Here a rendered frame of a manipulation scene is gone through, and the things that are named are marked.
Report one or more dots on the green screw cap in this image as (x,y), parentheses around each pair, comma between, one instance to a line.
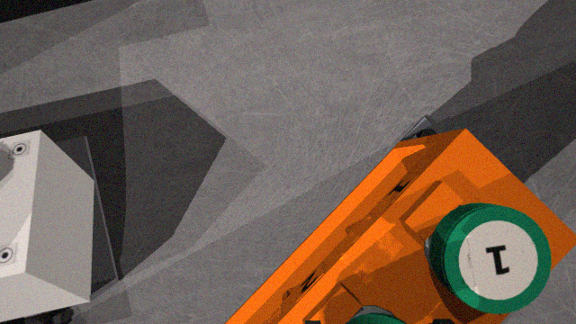
(493,258)
(375,318)

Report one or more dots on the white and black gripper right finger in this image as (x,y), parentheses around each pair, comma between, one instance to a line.
(442,321)

